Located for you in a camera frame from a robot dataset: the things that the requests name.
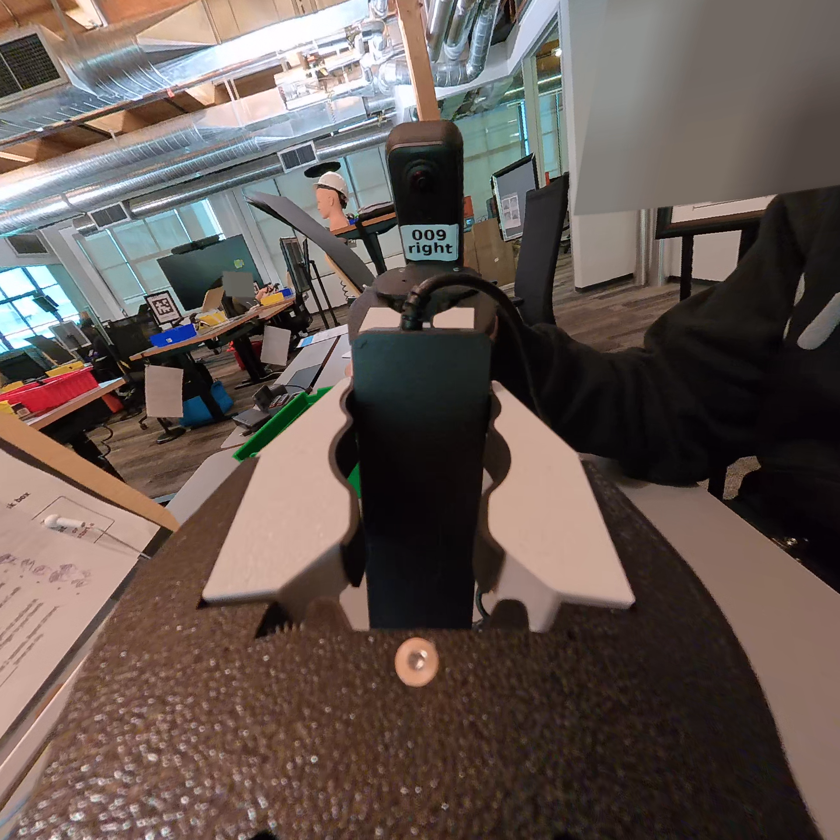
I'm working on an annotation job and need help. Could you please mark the dark display on stand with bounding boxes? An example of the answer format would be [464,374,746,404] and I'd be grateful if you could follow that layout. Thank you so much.
[281,236,312,296]

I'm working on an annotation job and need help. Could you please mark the black power adapter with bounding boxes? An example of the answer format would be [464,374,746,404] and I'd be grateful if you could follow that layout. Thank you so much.
[351,330,493,631]

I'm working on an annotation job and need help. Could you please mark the black curved panel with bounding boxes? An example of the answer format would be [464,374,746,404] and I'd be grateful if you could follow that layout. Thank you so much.
[246,192,376,296]

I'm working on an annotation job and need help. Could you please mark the wooden standing desk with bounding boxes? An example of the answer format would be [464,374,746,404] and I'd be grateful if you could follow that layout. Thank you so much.
[331,203,403,277]

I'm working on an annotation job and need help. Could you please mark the brown cardboard box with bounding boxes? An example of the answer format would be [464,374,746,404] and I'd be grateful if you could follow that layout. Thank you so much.
[469,217,519,284]

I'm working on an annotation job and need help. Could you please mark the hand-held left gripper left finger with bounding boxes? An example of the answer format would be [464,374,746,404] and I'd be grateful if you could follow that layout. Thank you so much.
[200,377,368,631]

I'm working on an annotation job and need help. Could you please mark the blue bag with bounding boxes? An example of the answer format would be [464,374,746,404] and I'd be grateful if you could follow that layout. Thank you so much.
[182,381,234,429]

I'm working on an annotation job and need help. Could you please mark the computer monitor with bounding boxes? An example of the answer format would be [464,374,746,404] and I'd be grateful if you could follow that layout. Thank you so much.
[491,154,540,242]

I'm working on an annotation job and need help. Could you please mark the wooden post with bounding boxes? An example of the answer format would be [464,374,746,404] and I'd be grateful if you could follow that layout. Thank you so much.
[395,0,442,124]

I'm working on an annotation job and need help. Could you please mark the large black wall screen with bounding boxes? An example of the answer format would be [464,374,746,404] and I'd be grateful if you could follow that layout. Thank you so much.
[156,235,257,312]

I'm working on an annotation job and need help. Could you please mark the long wooden desk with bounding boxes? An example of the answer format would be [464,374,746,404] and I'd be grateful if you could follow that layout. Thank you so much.
[130,298,309,388]
[0,377,129,460]

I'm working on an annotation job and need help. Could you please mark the green plastic bin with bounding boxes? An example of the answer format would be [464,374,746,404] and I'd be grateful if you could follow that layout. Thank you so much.
[234,386,361,503]

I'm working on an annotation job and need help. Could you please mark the red ribbed bin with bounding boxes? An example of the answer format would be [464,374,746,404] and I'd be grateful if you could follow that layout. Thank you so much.
[0,367,96,411]

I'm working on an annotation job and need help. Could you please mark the black framed board stand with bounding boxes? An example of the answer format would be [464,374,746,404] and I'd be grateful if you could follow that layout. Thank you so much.
[655,196,778,301]

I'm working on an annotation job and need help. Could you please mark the silver round ventilation duct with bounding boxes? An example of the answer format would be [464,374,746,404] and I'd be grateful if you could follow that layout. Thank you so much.
[0,105,395,221]

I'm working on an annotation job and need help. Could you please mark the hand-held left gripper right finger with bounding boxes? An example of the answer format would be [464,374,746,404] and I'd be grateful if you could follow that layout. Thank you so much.
[474,382,636,634]

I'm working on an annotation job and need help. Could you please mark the ceiling air vent box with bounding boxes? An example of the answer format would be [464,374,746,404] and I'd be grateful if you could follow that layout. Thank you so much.
[0,26,70,102]

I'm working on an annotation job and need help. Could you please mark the white instruction sheet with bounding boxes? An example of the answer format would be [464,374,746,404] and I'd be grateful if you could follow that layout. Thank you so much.
[0,446,158,565]

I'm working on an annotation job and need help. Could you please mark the mannequin head with hard hat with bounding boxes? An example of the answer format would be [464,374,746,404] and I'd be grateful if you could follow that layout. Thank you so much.
[314,172,349,231]

